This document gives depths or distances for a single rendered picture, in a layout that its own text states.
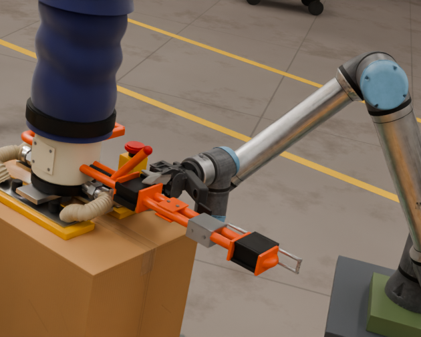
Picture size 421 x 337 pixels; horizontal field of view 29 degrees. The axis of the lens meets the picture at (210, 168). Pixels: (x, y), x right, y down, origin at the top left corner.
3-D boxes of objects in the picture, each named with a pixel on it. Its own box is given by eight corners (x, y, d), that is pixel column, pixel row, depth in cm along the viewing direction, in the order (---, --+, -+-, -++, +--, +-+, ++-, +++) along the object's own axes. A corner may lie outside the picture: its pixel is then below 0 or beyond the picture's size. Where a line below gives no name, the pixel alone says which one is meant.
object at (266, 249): (225, 259, 180) (230, 240, 178) (244, 250, 185) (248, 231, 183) (256, 276, 175) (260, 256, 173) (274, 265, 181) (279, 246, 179)
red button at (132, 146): (119, 154, 266) (120, 142, 264) (133, 149, 271) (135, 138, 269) (134, 161, 262) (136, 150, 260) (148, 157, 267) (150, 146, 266)
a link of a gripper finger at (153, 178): (127, 176, 196) (150, 177, 204) (146, 185, 193) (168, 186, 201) (131, 164, 196) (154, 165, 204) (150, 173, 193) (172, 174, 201)
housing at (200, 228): (184, 236, 187) (186, 219, 185) (201, 228, 192) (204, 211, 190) (207, 249, 183) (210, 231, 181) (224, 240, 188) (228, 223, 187)
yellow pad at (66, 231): (-25, 187, 212) (-24, 170, 210) (5, 178, 220) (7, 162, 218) (65, 241, 195) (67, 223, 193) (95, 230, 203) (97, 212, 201)
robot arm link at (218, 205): (225, 214, 234) (231, 175, 229) (224, 232, 223) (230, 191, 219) (192, 210, 234) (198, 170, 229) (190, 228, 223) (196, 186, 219)
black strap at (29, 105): (6, 113, 203) (7, 97, 201) (73, 99, 221) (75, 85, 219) (69, 145, 192) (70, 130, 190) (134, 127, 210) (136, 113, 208)
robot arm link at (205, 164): (211, 191, 215) (218, 158, 212) (200, 196, 212) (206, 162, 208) (186, 179, 220) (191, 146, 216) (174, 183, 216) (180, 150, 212)
